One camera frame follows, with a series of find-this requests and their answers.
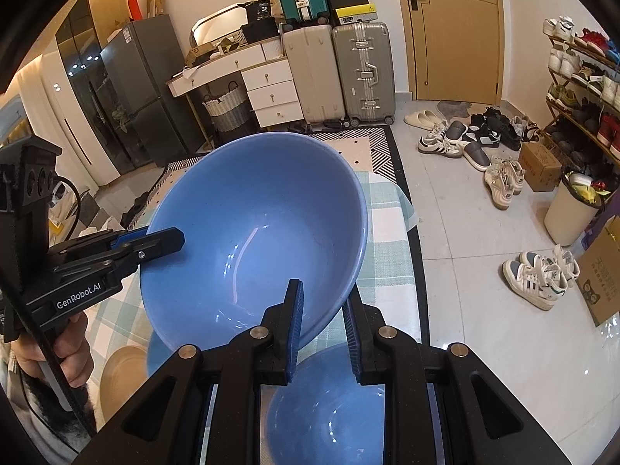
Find silver suitcase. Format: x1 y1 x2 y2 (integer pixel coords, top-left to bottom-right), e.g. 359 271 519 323
332 22 395 127

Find white tall cabinet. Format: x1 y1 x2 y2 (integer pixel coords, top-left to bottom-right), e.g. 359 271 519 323
14 51 122 189

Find rounded vanity mirror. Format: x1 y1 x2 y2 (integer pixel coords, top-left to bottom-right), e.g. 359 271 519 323
189 2 253 44

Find green checked tablecloth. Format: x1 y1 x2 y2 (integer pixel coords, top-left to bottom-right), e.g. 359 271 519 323
0 167 418 398

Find woven laundry basket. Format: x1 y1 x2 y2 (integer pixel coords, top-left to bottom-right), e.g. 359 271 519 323
202 82 253 131

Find open cardboard box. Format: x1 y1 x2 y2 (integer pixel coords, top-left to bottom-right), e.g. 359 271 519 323
185 43 216 66

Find black case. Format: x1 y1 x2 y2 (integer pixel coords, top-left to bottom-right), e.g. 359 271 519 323
241 22 282 43

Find wooden shoe rack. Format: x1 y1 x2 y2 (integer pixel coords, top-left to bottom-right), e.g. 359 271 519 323
542 19 620 175

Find black printed bag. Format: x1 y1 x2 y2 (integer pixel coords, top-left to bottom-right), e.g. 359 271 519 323
242 0 273 25

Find white green sneaker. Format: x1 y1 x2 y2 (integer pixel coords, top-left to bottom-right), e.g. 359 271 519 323
501 252 558 312
519 245 581 296

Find white trash bin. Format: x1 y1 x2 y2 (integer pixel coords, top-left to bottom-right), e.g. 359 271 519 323
543 170 606 246

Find printed cardboard box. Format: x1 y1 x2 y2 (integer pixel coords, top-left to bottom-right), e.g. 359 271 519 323
575 217 620 327

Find grey door mat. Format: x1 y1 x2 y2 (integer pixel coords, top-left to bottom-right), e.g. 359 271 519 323
436 101 478 118

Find wooden door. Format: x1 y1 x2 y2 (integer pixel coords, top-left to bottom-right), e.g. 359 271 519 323
392 0 505 105

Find white vanity desk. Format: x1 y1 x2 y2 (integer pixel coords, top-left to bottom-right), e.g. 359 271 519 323
167 39 291 148

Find dark glass cabinet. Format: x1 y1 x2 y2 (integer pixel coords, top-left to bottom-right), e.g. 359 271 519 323
55 0 139 187

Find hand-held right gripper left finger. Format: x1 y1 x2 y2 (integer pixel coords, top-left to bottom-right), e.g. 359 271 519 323
72 278 306 465

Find person's left forearm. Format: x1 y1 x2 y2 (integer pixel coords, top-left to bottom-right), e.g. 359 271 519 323
7 373 110 451

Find rows of shelved shoes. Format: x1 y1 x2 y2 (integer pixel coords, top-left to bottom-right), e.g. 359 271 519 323
542 17 620 160

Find person's left hand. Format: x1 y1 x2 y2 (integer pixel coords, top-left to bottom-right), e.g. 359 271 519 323
10 311 95 389

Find cream ribbed plate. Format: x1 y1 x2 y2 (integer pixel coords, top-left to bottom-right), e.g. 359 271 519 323
99 346 152 429

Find pile of assorted shoes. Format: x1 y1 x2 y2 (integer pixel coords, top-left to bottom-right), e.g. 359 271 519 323
402 104 541 211

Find white drawer chest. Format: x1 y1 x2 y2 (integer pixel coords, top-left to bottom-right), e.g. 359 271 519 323
241 60 305 127

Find beige suitcase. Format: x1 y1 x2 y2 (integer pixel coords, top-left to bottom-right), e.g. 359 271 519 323
281 22 347 124

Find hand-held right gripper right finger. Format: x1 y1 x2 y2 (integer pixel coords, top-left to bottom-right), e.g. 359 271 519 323
341 295 572 465

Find brown cardboard box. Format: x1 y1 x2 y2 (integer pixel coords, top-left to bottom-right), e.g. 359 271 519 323
518 140 563 193

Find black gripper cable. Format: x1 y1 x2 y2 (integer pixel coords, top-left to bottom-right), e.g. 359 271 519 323
0 177 98 439

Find purple bag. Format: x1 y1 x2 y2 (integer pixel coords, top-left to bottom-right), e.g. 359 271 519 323
579 203 620 253

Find grey refrigerator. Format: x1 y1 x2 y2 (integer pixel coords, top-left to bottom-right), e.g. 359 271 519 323
99 14 207 175

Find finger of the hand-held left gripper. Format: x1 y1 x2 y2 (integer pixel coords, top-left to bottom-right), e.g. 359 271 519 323
53 227 186 277
48 225 151 265

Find blue bowl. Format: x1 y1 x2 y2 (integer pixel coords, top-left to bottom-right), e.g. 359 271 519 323
146 332 388 465
139 133 370 354

